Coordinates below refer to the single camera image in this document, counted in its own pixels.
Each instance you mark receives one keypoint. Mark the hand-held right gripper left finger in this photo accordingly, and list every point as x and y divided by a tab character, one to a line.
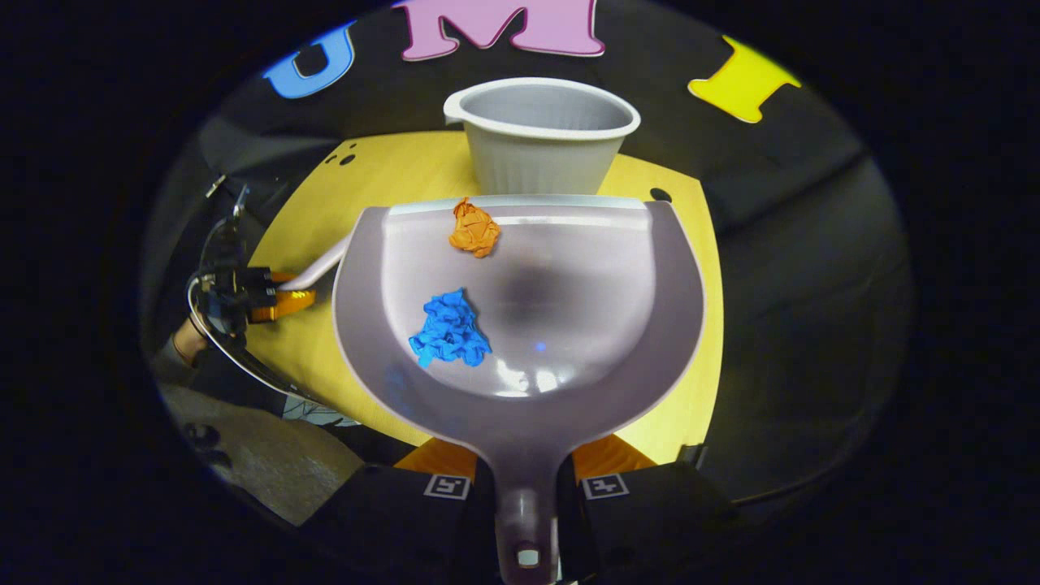
382	512

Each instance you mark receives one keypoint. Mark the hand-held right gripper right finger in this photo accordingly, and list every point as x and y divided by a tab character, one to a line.
658	512

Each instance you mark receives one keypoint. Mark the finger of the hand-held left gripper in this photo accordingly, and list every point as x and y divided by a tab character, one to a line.
284	305
264	277

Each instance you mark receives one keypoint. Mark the blue paper trash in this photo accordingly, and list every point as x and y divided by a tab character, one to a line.
451	329

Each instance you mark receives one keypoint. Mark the pale pink dustpan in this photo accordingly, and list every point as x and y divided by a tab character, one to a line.
585	325

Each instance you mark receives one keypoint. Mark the orange paper trash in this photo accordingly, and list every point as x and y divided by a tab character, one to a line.
474	229

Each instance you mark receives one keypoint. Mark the white ribbed garbage bin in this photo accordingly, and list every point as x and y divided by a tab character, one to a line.
536	162

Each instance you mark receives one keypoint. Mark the wooden desktop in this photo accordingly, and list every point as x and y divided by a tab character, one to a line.
390	171

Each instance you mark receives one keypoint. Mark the black backdrop cloth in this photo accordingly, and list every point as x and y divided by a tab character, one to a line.
772	244

